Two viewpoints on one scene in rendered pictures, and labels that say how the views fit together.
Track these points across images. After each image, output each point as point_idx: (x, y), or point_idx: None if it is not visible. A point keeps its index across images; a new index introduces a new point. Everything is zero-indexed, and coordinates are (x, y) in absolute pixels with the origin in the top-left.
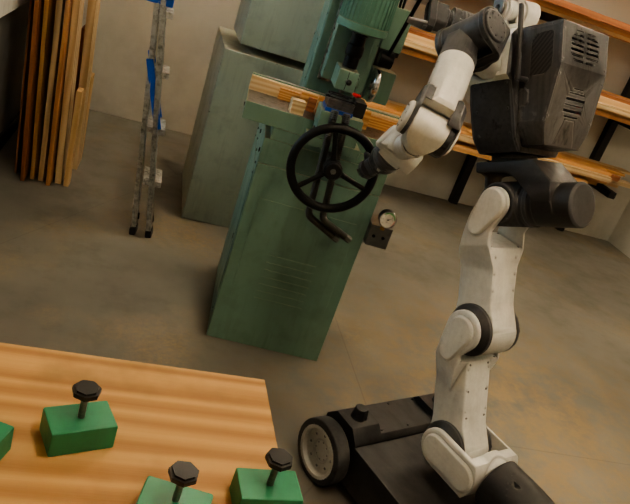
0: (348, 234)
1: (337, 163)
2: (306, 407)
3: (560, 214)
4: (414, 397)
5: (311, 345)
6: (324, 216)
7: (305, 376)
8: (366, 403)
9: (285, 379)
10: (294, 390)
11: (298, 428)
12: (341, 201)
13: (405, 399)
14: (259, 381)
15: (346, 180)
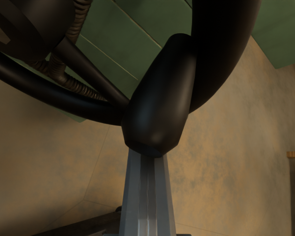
0: (122, 81)
1: (6, 3)
2: (33, 177)
3: None
4: (106, 232)
5: (75, 116)
6: (54, 76)
7: (57, 139)
8: (92, 175)
9: (34, 140)
10: (34, 155)
11: (5, 204)
12: (124, 42)
13: (95, 234)
14: None
15: (76, 73)
